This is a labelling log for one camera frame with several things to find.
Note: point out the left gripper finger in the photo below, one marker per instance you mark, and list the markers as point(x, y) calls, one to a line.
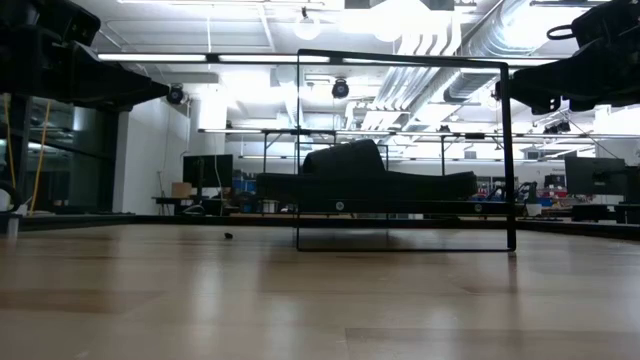
point(132, 85)
point(100, 105)

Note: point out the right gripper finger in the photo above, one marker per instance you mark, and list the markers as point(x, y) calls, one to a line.
point(545, 106)
point(540, 82)

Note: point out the black foam slide sandal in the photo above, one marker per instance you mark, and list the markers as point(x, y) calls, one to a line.
point(365, 185)

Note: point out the long ceiling light bar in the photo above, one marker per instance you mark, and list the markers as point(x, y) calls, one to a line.
point(150, 57)

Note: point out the black computer monitor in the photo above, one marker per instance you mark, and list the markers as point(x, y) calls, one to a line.
point(595, 175)
point(207, 172)

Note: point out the cardboard box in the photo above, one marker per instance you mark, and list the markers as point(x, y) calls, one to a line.
point(181, 190)

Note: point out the small white cylinder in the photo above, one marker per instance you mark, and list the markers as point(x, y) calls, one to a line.
point(12, 225)

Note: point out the black ceiling camera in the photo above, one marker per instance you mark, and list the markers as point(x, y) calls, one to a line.
point(340, 89)
point(175, 95)

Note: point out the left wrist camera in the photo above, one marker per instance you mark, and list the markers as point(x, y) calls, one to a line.
point(50, 20)

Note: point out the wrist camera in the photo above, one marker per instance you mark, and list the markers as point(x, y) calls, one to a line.
point(50, 20)
point(610, 20)

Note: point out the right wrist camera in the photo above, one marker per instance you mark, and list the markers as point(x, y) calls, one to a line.
point(610, 20)

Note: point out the black aluminium table frame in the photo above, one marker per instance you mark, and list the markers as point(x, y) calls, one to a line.
point(600, 230)

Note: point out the black background table frame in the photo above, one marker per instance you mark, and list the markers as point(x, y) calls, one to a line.
point(300, 132)

